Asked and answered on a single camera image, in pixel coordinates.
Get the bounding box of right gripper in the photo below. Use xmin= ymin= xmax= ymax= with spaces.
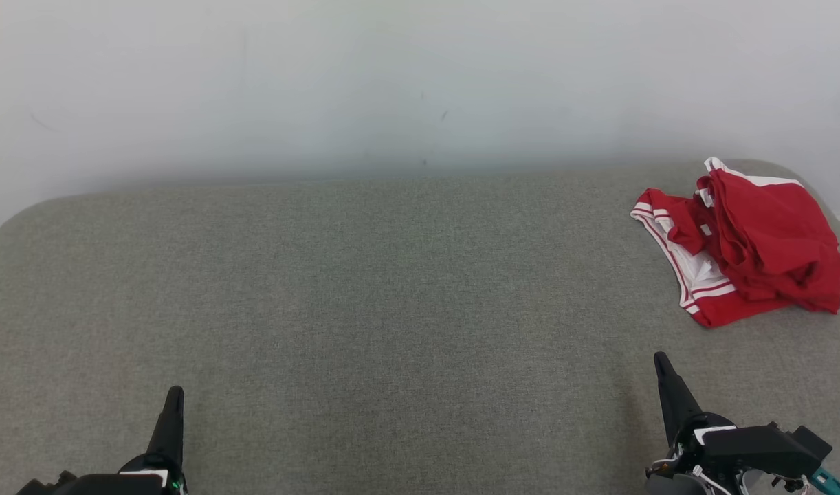
xmin=645 ymin=352 xmax=745 ymax=495

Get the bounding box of red jersey with navy lettering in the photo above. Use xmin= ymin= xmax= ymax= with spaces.
xmin=630 ymin=187 xmax=795 ymax=329

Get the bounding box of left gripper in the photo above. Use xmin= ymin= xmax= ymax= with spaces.
xmin=18 ymin=386 xmax=188 ymax=495

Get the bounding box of teal camera cable connector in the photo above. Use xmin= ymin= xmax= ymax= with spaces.
xmin=810 ymin=467 xmax=840 ymax=495

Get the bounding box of grey fabric sofa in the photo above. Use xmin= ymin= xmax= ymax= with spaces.
xmin=0 ymin=159 xmax=840 ymax=495

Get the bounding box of red garment with white trim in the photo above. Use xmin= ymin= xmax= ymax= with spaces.
xmin=667 ymin=157 xmax=840 ymax=315

